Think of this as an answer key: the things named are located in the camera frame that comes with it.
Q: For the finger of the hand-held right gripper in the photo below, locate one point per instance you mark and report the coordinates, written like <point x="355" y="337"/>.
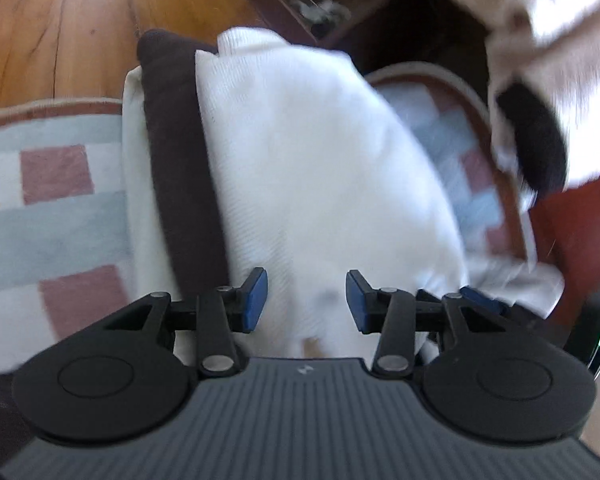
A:
<point x="482" y="299"/>

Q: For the cream fleece clothing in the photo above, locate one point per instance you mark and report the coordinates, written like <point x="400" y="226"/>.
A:
<point x="570" y="35"/>

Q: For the cream garment with monster patch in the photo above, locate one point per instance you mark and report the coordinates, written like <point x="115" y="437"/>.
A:
<point x="305" y="160"/>

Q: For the dark grey folded garment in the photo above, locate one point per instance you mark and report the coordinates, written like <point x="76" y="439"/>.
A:
<point x="175" y="160"/>

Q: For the black cloth piece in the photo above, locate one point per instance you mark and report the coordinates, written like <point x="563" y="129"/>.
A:
<point x="535" y="140"/>

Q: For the white folded cloth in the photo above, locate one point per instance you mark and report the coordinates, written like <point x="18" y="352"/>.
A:
<point x="137" y="185"/>

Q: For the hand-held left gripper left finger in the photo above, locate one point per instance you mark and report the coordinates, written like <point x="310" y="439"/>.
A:
<point x="255" y="300"/>

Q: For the dark wooden shelf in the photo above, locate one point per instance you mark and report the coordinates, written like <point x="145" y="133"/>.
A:
<point x="380" y="30"/>

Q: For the pink grey checkered rug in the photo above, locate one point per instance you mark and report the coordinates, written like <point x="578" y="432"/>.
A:
<point x="40" y="235"/>

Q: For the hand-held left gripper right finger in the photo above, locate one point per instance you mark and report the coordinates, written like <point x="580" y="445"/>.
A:
<point x="358" y="302"/>

